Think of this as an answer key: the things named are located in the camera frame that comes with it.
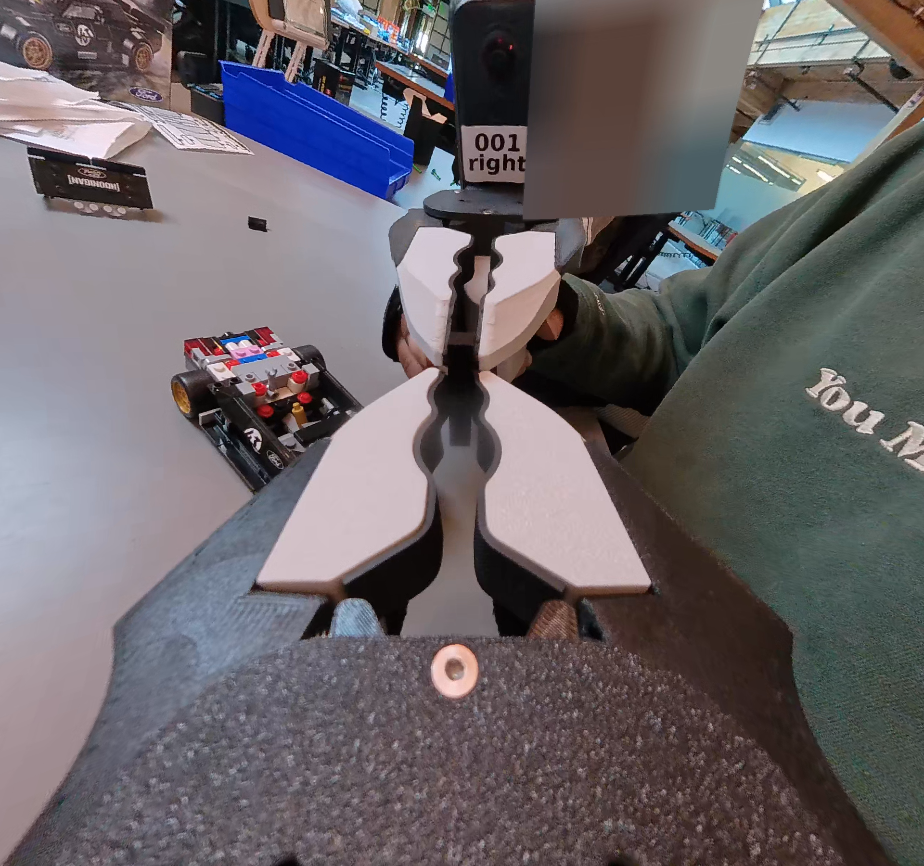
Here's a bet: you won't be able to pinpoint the long black lego plate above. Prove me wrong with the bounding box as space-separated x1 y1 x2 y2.
439 239 489 448

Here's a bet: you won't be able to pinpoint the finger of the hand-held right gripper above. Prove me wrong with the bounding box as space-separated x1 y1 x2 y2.
465 229 563 372
396 227 479 372

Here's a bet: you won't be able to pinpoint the lego set box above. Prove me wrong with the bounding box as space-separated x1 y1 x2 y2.
0 0 177 108

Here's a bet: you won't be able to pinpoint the person's green sweatshirt torso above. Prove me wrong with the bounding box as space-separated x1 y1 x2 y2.
621 123 924 866

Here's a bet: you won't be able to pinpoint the person's right forearm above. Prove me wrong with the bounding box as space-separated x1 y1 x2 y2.
520 217 759 415

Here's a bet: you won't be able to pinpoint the blue plastic bin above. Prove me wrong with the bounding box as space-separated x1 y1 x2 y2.
218 61 418 204

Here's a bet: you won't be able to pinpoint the crumpled white paper bags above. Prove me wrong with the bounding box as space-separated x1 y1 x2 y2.
0 61 154 163

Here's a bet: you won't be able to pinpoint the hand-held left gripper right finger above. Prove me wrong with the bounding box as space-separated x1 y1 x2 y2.
474 370 654 601

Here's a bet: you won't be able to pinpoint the folded paper sheet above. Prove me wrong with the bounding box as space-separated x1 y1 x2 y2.
136 103 255 157

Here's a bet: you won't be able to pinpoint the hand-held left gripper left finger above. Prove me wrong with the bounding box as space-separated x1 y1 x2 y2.
255 367 443 599

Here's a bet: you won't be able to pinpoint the black printed lego plate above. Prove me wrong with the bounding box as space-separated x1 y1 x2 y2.
25 145 157 219

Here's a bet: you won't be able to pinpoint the black lego car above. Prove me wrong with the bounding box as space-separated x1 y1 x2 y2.
169 325 363 495

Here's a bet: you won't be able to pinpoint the person's right hand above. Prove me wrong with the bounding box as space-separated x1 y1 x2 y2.
382 286 567 383

